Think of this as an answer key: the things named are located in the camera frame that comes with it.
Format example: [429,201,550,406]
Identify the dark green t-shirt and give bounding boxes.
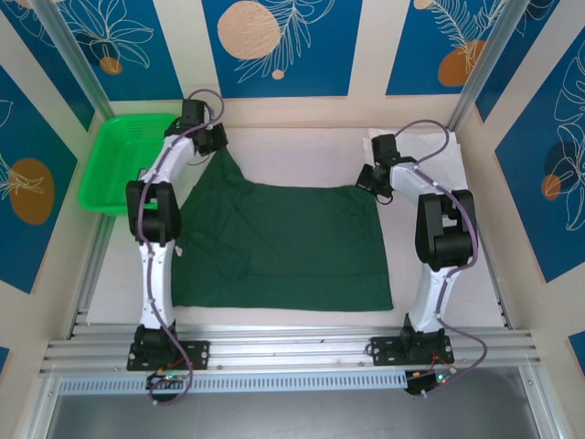
[172,146,395,313]

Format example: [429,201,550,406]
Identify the folded white t-shirt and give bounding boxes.
[362,127,468,192]

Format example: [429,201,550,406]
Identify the green plastic basket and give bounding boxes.
[77,112,183,216]

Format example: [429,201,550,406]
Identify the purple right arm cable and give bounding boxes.
[393,119,488,398]

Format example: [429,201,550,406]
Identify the blue floral wall panel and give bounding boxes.
[57,0,185,102]
[495,43,585,284]
[385,0,509,97]
[0,0,96,134]
[474,0,585,123]
[202,0,364,100]
[0,63,80,296]

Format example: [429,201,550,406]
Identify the aluminium frame post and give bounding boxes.
[445,0,525,132]
[34,0,115,123]

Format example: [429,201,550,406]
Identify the aluminium side rail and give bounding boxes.
[465,189,516,331]
[66,212,116,339]

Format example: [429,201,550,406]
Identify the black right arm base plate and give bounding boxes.
[370,336,456,367]

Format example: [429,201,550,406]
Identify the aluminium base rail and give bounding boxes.
[38,325,543,374]

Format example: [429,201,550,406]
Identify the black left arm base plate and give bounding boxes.
[126,338,211,371]

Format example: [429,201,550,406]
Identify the white slotted cable duct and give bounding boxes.
[58,369,408,397]

